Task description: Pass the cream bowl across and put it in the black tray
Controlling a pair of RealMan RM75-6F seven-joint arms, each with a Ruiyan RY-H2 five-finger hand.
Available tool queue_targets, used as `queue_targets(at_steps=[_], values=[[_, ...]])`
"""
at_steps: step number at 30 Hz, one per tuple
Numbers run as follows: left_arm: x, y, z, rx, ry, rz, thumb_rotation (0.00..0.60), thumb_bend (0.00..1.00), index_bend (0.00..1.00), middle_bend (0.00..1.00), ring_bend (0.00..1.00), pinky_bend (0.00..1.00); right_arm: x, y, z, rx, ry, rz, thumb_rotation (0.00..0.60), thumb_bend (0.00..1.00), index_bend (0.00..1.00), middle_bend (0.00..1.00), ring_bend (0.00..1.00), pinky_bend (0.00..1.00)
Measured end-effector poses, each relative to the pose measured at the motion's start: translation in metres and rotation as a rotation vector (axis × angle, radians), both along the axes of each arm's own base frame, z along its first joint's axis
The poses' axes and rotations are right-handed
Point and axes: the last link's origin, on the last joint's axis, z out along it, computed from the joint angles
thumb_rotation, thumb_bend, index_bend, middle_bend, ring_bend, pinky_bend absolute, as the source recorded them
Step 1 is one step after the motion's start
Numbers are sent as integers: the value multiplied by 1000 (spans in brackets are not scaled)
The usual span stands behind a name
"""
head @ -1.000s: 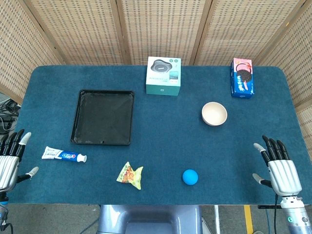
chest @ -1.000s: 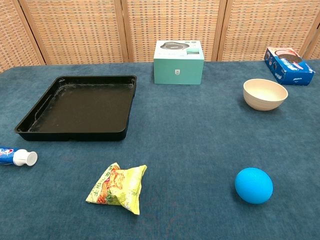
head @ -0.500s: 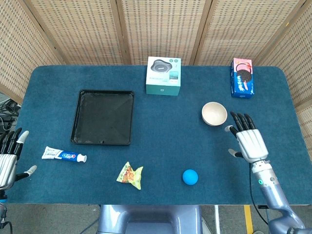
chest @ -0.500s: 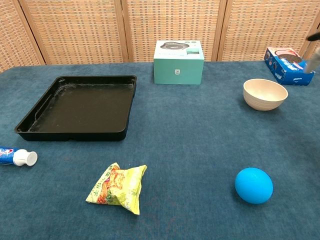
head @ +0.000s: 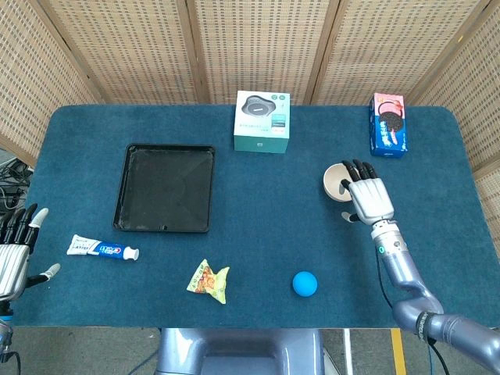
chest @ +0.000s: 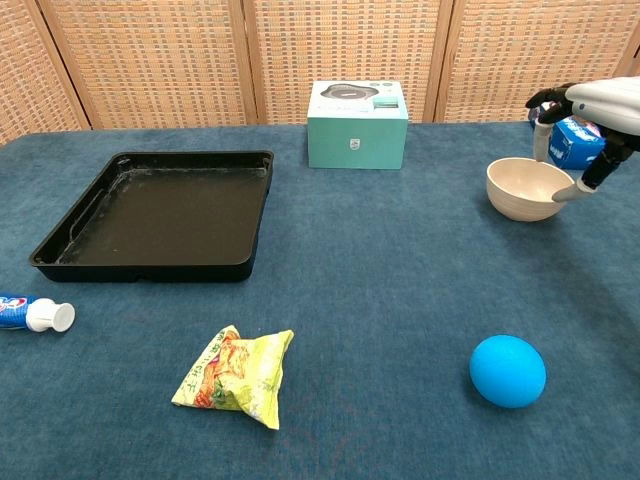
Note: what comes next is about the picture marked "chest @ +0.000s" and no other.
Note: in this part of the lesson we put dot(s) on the blue cookie box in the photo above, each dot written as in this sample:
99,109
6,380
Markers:
575,147

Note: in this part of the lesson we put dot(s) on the black plastic tray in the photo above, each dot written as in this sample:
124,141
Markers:
160,215

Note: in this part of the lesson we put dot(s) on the woven rattan screen panel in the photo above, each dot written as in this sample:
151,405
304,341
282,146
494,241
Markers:
350,40
150,60
525,45
634,67
25,75

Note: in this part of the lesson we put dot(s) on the beige bowl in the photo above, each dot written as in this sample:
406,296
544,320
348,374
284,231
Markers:
525,190

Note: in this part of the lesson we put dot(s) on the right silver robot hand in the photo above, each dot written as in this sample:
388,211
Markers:
600,100

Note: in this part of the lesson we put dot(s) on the blue ball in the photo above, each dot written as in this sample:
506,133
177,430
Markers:
507,372

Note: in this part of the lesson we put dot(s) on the blue felt table cover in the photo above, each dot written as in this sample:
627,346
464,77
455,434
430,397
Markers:
375,260

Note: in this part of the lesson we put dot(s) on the yellow-green snack bag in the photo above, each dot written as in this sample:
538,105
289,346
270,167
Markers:
240,375

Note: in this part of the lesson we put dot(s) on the blue white toothpaste tube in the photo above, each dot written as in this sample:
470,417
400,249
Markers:
30,311

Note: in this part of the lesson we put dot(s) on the teal speaker box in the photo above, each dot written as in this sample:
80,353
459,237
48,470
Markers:
357,140

